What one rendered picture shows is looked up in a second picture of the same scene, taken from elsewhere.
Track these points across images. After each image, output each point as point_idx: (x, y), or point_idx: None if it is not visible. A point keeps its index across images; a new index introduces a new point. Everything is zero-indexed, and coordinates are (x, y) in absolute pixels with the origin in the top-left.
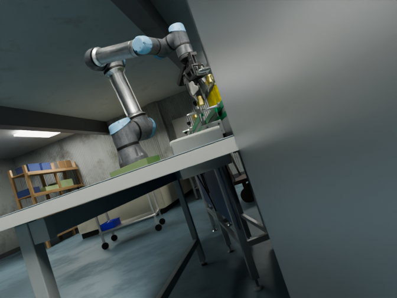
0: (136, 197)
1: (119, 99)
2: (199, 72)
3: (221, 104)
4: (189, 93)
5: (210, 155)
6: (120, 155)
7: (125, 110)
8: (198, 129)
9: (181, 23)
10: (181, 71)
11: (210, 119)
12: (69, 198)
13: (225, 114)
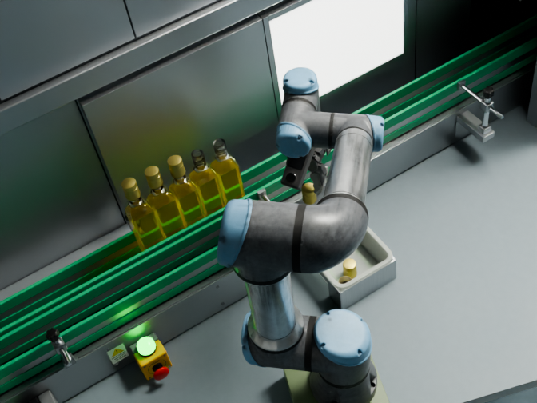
0: None
1: (289, 307)
2: (503, 117)
3: (279, 185)
4: (322, 186)
5: None
6: (371, 373)
7: (293, 319)
8: (155, 297)
9: (301, 67)
10: (311, 157)
11: (177, 252)
12: None
13: (281, 198)
